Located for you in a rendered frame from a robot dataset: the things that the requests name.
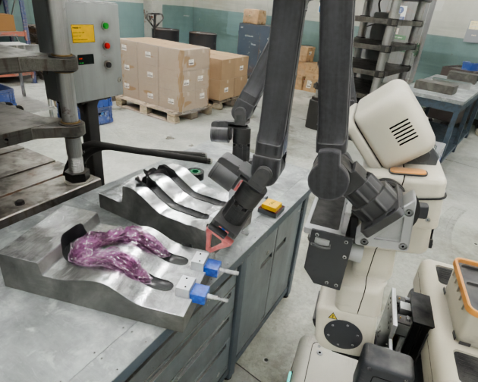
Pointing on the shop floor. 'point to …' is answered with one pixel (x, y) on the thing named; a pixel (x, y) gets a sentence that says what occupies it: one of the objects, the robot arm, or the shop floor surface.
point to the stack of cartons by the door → (306, 70)
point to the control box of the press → (87, 61)
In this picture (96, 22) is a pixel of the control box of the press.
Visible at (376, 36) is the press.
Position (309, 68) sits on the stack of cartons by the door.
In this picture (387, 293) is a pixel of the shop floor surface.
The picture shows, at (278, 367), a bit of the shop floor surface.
